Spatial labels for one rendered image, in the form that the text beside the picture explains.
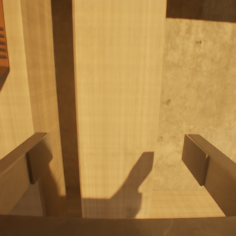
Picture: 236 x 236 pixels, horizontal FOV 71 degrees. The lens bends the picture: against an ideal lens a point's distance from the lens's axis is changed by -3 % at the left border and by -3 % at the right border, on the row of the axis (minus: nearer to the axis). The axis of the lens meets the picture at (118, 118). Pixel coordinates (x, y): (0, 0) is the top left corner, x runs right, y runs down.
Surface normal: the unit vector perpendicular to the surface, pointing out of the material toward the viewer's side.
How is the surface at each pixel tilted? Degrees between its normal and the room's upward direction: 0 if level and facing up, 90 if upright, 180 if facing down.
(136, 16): 0
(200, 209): 90
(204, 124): 0
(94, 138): 0
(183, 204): 90
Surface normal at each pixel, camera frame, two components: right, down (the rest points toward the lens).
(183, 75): 0.00, 0.26
